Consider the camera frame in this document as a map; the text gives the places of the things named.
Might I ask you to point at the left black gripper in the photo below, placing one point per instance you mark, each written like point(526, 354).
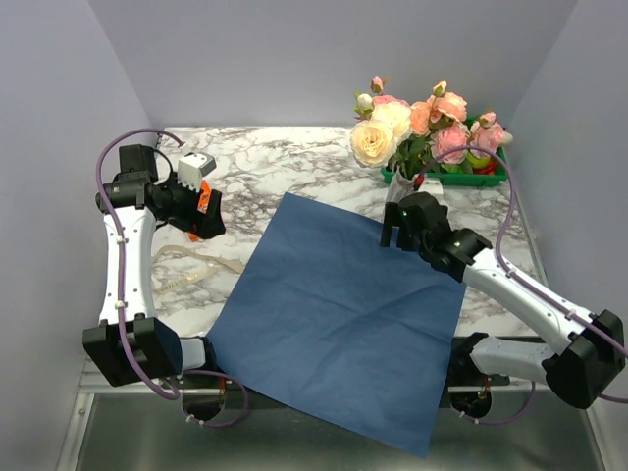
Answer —
point(211, 223)

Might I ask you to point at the white ribbed ceramic vase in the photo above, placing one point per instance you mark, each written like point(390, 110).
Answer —
point(400, 187)

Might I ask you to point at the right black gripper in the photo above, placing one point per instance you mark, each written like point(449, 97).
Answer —
point(393, 215)

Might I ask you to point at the orange snack packet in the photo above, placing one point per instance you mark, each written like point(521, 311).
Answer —
point(204, 198)

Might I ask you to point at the dark blue wrapping sheet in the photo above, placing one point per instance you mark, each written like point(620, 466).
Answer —
point(327, 321)

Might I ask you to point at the black mounting base plate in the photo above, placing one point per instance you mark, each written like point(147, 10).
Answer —
point(464, 386)

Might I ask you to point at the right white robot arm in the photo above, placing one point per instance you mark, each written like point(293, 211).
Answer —
point(577, 353)

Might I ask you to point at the green apple toy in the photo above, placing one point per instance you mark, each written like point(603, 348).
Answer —
point(478, 162)

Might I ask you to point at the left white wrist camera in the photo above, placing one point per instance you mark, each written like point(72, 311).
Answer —
point(193, 168)

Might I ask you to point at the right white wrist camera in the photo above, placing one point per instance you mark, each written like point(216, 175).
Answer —
point(433, 186)

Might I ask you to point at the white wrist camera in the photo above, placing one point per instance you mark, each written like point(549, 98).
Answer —
point(433, 186)
point(193, 168)

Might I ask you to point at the aluminium rail frame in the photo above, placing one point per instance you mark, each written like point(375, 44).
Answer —
point(116, 428)

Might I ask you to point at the white rose stem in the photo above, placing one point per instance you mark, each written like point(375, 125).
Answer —
point(378, 132)

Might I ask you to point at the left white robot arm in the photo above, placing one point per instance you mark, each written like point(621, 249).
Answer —
point(130, 344)

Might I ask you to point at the red chili peppers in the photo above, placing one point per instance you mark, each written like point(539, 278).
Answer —
point(490, 169)

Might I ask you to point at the pink rose bunch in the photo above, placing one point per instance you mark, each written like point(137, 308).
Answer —
point(485, 132)

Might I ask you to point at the green plastic basket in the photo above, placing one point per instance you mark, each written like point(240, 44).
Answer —
point(414, 154)

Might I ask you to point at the peach rose stem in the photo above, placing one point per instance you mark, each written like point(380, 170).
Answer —
point(441, 109)

